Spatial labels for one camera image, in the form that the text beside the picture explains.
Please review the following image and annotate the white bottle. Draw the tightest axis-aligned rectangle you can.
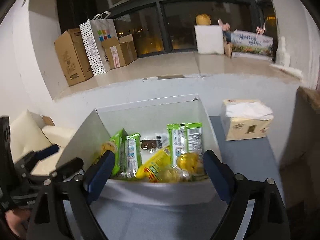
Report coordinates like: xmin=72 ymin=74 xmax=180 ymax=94
xmin=276 ymin=36 xmax=290 ymax=67

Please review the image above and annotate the tissue box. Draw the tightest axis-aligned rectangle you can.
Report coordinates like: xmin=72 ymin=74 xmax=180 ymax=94
xmin=220 ymin=99 xmax=274 ymax=141

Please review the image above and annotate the green noodle snack packet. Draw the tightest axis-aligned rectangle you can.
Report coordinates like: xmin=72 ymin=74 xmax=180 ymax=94
xmin=110 ymin=128 xmax=142 ymax=180

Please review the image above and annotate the green yellow cracker packet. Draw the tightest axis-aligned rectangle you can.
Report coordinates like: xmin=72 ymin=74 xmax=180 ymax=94
xmin=135 ymin=146 xmax=191 ymax=183

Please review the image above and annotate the dark wooden cabinet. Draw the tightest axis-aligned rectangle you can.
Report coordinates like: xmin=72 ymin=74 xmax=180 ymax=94
xmin=280 ymin=86 xmax=319 ymax=214

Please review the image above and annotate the white foam box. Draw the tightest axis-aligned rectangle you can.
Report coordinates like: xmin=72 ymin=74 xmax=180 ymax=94
xmin=194 ymin=25 xmax=224 ymax=55

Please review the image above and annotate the long green snack pack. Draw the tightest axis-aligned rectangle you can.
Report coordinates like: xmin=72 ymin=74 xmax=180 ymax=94
xmin=167 ymin=122 xmax=204 ymax=166

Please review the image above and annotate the cream sofa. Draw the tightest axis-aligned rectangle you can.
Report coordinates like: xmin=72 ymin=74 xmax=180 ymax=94
xmin=10 ymin=111 xmax=75 ymax=176

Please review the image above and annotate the white dotted paper bag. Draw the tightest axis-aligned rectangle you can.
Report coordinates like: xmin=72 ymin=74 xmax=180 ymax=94
xmin=79 ymin=11 xmax=117 ymax=76

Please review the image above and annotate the large cardboard box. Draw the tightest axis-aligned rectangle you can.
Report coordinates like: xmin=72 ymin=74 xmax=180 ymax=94
xmin=54 ymin=28 xmax=93 ymax=86

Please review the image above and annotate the printed landscape carton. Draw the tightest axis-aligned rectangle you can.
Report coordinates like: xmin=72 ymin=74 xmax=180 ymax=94
xmin=231 ymin=30 xmax=273 ymax=62

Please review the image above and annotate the dark chocolate snack packet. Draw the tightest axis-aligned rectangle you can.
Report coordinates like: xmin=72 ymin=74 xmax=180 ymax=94
xmin=140 ymin=133 xmax=169 ymax=154

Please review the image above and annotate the orange pomelo fruit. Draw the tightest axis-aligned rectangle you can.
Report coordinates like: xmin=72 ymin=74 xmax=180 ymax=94
xmin=195 ymin=14 xmax=211 ymax=25

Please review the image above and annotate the orange jelly cup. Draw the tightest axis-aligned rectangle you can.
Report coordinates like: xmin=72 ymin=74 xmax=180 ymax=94
xmin=176 ymin=153 xmax=203 ymax=174

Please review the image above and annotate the person's left hand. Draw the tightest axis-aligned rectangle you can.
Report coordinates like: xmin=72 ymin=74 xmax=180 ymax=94
xmin=5 ymin=209 xmax=31 ymax=239

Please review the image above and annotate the white storage box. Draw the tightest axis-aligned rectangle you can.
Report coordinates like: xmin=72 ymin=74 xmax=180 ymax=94
xmin=56 ymin=94 xmax=221 ymax=206

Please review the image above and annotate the small cardboard box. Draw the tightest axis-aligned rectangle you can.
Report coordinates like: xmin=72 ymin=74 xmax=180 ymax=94
xmin=101 ymin=34 xmax=137 ymax=69

